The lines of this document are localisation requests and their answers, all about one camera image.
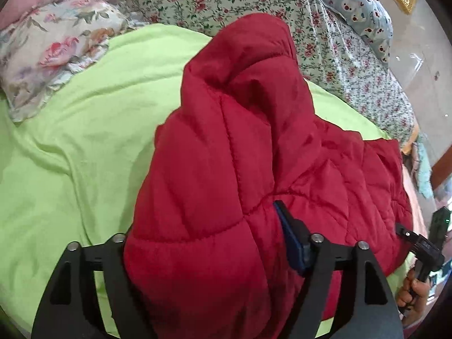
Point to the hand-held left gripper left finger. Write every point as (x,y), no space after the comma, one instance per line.
(106,275)

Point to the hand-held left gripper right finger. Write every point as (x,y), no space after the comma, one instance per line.
(293,243)

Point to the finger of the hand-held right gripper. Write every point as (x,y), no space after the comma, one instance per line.
(406,235)

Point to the red quilted jacket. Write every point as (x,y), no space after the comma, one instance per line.
(226,169)

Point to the person's right hand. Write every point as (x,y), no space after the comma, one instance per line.
(418,291)

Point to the teal cloth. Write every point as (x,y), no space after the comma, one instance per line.
(423,169)

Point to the light green blanket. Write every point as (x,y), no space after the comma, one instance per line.
(70,148)

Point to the blue-grey spotted pillow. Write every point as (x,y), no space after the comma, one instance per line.
(360,10)

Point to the large-rose floral pillow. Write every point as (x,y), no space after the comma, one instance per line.
(60,39)

